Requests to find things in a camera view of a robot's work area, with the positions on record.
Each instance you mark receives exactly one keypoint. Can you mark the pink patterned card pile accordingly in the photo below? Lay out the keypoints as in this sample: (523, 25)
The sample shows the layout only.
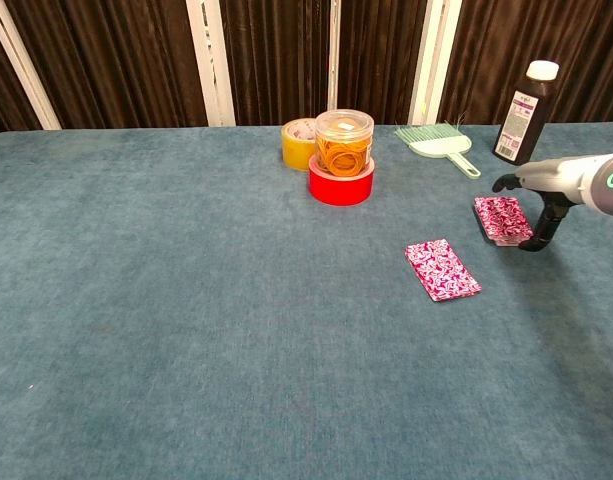
(503, 217)
(441, 270)

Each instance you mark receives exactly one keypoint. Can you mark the clear jar of rubber bands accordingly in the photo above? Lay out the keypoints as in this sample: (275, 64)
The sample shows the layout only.
(343, 145)

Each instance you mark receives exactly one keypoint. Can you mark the yellow tape roll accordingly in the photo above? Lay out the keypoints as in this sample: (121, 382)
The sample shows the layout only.
(296, 150)

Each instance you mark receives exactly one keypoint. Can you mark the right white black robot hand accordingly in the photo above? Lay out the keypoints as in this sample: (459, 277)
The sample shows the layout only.
(561, 177)

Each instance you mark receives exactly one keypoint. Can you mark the blue table mat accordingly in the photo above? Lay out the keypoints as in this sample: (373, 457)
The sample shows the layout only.
(186, 300)

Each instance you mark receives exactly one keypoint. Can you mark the thin white pole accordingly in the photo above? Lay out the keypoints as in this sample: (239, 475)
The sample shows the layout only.
(334, 50)

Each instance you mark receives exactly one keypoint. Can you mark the white frame post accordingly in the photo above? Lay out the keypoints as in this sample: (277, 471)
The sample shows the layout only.
(433, 60)
(211, 65)
(21, 65)

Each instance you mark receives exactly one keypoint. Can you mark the red tape roll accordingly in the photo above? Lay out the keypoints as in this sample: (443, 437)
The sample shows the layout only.
(341, 190)

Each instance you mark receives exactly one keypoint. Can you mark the dark brown curtain panel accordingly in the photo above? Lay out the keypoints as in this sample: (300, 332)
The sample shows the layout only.
(586, 50)
(1, 100)
(381, 55)
(111, 60)
(276, 55)

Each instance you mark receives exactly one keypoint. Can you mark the brown bottle with white cap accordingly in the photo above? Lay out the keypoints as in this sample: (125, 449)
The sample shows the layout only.
(523, 120)

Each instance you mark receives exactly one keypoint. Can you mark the light green hand brush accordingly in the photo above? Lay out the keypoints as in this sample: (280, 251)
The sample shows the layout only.
(438, 145)

